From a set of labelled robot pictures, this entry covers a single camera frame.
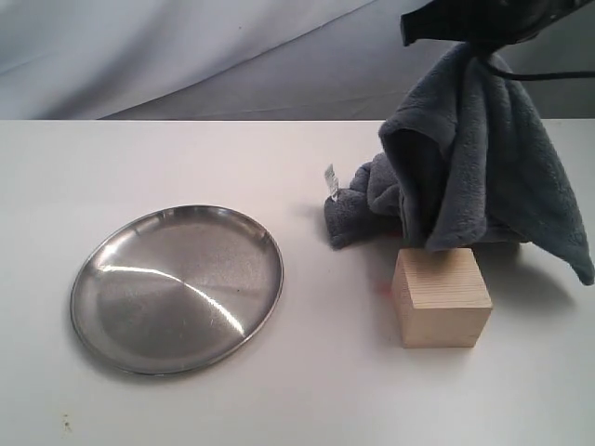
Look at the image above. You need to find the grey-blue fleece towel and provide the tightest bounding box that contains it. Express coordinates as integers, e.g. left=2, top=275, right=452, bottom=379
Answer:
left=324, top=44, right=594, bottom=285

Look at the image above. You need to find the light wooden cube block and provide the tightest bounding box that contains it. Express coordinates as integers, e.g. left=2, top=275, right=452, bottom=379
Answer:
left=391, top=248, right=493, bottom=348

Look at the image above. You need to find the round stainless steel plate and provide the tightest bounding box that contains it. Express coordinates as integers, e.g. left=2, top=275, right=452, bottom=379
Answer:
left=69, top=205, right=284, bottom=376

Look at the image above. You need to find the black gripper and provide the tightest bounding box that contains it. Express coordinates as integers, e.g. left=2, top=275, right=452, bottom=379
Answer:
left=401, top=0, right=592, bottom=46

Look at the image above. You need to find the white backdrop cloth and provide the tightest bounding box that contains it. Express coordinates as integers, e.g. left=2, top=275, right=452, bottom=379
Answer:
left=0, top=0, right=595, bottom=121

